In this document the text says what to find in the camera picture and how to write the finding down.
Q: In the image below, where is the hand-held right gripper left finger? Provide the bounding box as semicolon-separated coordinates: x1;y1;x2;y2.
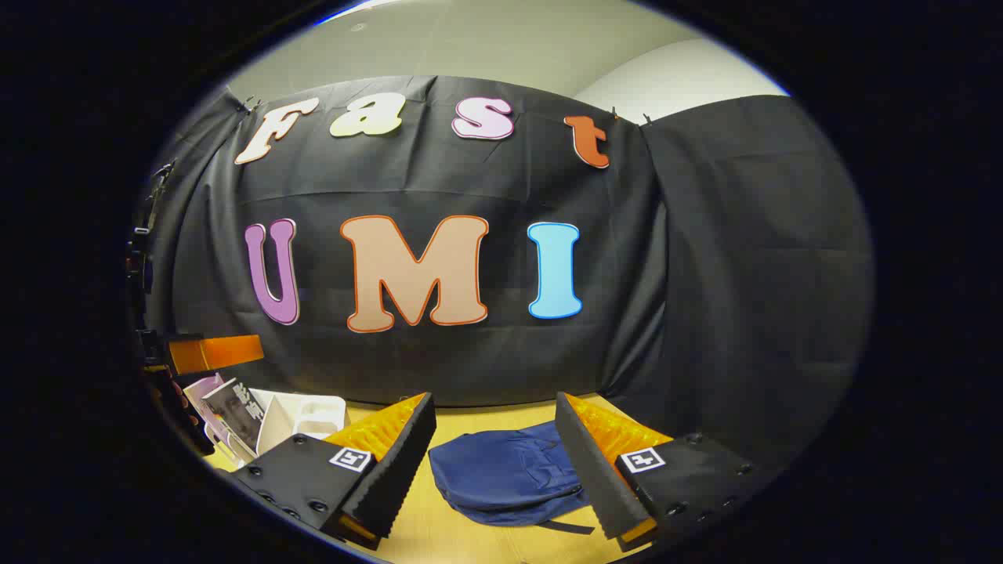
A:
226;392;438;551

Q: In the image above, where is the purple and white book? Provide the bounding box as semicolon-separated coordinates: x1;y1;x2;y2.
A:
184;374;230;441

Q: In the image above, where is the blue schoolbag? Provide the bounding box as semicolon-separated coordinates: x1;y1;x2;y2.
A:
428;421;596;536

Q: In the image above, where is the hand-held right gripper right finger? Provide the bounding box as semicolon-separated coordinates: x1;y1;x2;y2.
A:
553;392;778;553

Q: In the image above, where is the black backdrop cloth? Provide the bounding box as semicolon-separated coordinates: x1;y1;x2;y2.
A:
145;74;876;471

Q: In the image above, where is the dark face cover book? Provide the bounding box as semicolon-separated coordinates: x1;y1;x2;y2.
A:
202;378;269;457

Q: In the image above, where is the white bookshelf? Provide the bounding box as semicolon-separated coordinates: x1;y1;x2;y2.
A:
205;389;348;471

